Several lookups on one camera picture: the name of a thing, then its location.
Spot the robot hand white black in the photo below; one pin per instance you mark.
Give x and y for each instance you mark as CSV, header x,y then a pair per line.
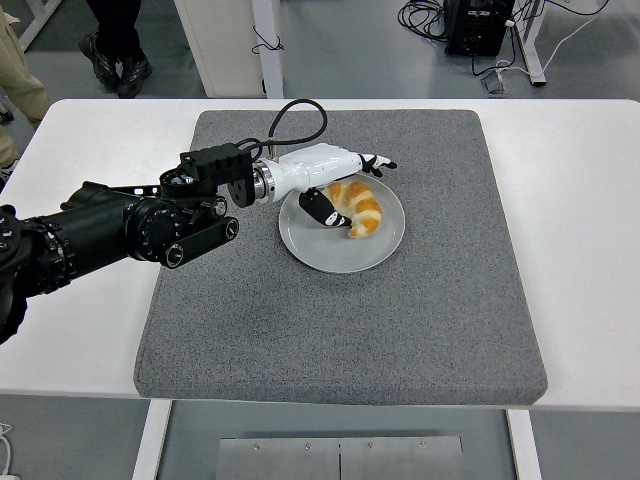
x,y
320,165

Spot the croissant bread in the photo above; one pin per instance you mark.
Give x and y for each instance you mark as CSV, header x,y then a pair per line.
x,y
367,210

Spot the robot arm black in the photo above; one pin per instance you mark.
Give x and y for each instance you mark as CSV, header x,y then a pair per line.
x,y
100,230

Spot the light grey round plate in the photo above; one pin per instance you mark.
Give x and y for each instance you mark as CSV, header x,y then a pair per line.
x,y
340,255

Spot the grey metal plate with screws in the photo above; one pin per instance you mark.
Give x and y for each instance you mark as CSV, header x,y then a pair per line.
x,y
340,457

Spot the white cabinet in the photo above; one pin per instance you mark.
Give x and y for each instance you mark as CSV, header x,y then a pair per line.
x,y
220,45

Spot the grey square mat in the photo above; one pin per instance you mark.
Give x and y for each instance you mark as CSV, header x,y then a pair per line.
x,y
325,325

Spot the small clear floor object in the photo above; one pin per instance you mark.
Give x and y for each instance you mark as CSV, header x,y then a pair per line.
x,y
495,82

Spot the black computer case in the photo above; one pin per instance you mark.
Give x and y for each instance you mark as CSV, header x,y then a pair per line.
x,y
477,30

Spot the white desk leg with foot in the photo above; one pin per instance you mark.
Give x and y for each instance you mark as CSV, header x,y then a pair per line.
x,y
531,40

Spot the person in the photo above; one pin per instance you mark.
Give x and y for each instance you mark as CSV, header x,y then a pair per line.
x,y
20,80
115,25

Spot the white table leg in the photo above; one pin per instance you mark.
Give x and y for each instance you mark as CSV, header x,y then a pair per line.
x,y
525,445
150,440

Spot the white table post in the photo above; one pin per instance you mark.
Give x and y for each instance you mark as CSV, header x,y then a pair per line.
x,y
272,75

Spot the white desk frame foot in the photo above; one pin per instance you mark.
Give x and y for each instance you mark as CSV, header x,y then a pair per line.
x,y
37,22

